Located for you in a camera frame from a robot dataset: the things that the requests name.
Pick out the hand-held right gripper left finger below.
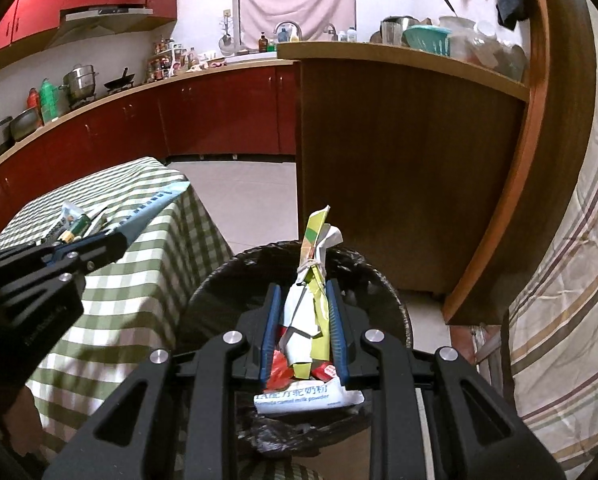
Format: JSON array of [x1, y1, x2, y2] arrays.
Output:
[[41, 284, 282, 480]]

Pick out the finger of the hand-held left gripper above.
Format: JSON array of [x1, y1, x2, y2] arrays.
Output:
[[34, 227, 130, 259], [48, 238, 130, 282]]

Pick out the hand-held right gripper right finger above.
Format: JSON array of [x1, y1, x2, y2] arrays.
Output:
[[325, 280, 567, 480]]

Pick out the black lined trash bin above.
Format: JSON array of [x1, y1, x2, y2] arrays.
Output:
[[179, 242, 414, 461]]

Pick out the white printed powder packet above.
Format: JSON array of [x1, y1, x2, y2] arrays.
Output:
[[254, 379, 366, 416]]

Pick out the light blue printed tube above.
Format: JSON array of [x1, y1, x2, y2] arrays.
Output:
[[121, 181, 190, 241]]

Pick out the yellow white wrapper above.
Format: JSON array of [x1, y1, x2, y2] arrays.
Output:
[[278, 205, 344, 382]]

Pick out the person's left forearm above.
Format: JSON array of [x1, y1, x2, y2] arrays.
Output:
[[0, 382, 47, 480]]

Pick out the small green label bottle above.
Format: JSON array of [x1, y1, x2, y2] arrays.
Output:
[[61, 214, 92, 245]]

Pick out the small red white packet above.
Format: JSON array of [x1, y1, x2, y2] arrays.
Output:
[[309, 362, 338, 382]]

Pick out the green checked tablecloth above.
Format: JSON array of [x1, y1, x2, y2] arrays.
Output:
[[0, 156, 325, 480]]

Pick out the steel mixing bowl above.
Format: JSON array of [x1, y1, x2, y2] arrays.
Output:
[[10, 108, 42, 141]]

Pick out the green thermos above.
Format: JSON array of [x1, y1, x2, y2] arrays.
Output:
[[39, 78, 60, 123]]

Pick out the steel stock pot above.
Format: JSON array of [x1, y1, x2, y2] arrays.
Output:
[[61, 64, 100, 103]]

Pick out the black wok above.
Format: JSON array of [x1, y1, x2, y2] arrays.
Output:
[[103, 67, 136, 92]]

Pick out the red base cabinets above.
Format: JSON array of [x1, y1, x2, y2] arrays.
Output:
[[0, 60, 300, 248]]

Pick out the wooden counter cabinet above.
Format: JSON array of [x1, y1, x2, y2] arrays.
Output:
[[276, 41, 530, 296]]

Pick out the row of condiment bottles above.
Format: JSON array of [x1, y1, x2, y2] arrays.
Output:
[[146, 36, 202, 81]]

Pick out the range hood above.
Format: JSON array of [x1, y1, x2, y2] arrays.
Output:
[[46, 6, 155, 51]]

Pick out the striped floral cloth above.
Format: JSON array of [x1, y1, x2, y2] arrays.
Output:
[[509, 0, 598, 480]]

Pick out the tall steel faucet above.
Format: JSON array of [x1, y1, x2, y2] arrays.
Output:
[[274, 21, 302, 43]]

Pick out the glass tumbler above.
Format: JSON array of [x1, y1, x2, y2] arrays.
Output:
[[380, 20, 404, 47]]

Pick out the teal plastic bowl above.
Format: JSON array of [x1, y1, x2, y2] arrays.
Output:
[[403, 25, 452, 57]]

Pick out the pink window curtain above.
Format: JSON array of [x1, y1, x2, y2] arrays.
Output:
[[239, 0, 356, 43]]

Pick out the clear plastic container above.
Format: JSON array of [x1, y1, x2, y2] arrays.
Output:
[[449, 32, 527, 81]]

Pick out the steel kettle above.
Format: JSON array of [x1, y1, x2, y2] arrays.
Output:
[[381, 16, 420, 36]]

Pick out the white enamel pot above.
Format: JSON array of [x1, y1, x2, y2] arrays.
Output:
[[438, 16, 475, 36]]

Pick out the hanging wire strainer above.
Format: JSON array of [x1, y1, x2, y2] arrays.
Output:
[[219, 20, 236, 57]]

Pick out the brown wooden door frame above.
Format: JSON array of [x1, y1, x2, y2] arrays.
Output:
[[441, 0, 597, 326]]

